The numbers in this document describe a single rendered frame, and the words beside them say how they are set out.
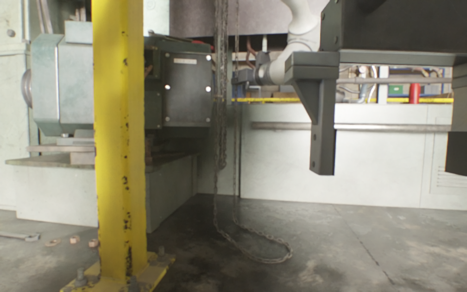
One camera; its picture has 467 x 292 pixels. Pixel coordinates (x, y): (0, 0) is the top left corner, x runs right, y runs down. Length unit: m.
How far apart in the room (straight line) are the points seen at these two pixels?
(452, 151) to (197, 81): 0.94
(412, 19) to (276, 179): 1.31
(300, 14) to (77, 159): 0.99
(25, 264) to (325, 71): 1.02
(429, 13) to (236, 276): 0.74
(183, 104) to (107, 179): 0.50
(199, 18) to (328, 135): 1.56
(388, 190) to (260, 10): 1.33
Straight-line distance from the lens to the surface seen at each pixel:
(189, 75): 1.08
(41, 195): 1.39
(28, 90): 1.41
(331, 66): 0.21
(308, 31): 0.89
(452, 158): 0.30
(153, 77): 1.01
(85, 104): 1.15
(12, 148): 1.63
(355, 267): 0.94
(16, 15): 1.75
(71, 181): 1.26
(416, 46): 0.24
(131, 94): 0.69
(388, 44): 0.23
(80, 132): 1.15
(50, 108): 1.20
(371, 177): 1.59
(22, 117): 1.55
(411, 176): 1.68
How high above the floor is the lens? 0.45
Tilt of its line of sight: 5 degrees down
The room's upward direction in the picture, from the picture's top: 1 degrees clockwise
